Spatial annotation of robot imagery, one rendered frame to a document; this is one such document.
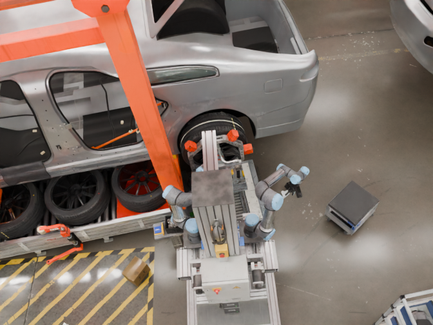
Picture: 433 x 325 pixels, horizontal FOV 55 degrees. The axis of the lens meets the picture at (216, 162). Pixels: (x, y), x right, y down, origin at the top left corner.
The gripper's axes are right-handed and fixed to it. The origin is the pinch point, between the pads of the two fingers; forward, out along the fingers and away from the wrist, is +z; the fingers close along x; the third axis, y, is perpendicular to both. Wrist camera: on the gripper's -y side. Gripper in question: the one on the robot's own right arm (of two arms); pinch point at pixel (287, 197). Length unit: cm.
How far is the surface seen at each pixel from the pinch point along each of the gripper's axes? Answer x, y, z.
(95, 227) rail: 107, 105, 133
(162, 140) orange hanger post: 98, 71, -22
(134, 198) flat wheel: 71, 104, 99
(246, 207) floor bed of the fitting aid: -34, 44, 82
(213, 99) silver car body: 31, 99, -33
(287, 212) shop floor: -68, 16, 70
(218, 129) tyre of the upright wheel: 22, 85, -7
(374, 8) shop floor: -360, 212, -79
